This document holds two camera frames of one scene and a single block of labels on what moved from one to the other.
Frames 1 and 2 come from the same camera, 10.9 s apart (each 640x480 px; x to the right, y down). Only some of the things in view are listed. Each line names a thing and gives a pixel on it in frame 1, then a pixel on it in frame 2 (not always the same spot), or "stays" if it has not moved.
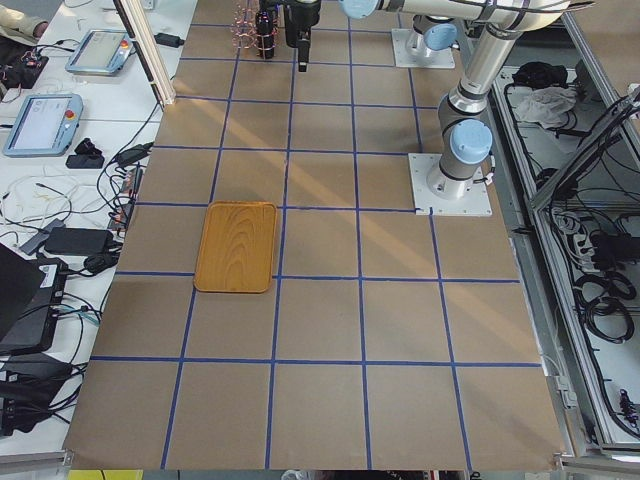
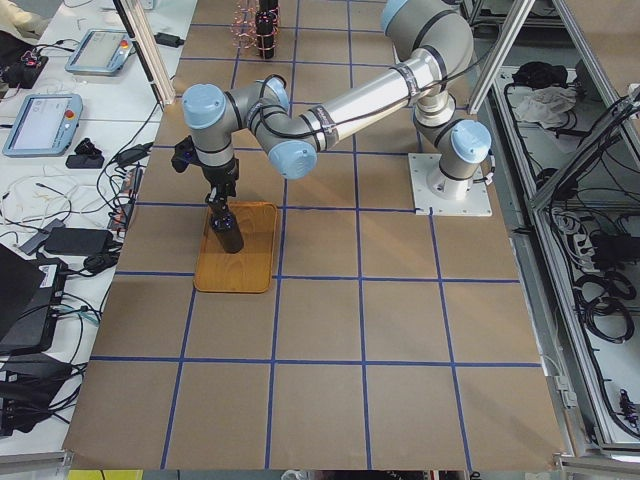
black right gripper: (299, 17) → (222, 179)
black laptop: (31, 290) stays
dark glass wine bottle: (264, 34) → (224, 223)
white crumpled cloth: (548, 105) stays
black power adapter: (79, 241) stays
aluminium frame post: (151, 46) stays
